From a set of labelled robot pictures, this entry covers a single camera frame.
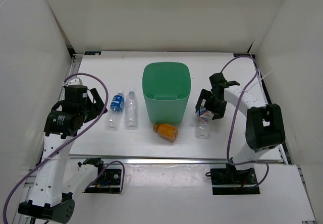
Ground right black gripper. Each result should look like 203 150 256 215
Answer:
195 89 227 120

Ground blue label plastic bottle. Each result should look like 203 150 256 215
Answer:
105 91 125 130

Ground white orange label bottle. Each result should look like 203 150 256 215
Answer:
195 103 212 139

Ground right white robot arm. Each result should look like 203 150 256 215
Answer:
195 73 285 184

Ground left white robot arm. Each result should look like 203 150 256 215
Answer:
18 85 107 223

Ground green plastic bin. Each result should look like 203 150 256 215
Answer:
142 62 191 125

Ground clear plastic bottle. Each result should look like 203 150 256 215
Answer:
125 90 138 129

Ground orange plastic bottle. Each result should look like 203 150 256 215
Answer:
153 124 178 142

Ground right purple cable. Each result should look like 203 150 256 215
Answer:
221 54 270 187

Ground purple cable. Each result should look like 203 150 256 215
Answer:
221 54 270 187
4 73 110 221

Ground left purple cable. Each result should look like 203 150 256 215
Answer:
4 73 110 221

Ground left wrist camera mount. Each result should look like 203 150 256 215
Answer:
63 76 83 86

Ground aluminium left rail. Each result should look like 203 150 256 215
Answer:
67 55 83 80

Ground aluminium rail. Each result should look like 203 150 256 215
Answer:
70 154 227 164
67 55 83 80

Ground aluminium front rail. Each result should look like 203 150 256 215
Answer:
70 154 227 164

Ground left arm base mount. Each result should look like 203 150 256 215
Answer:
77 158 125 194

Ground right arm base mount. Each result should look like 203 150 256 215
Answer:
205 163 260 195

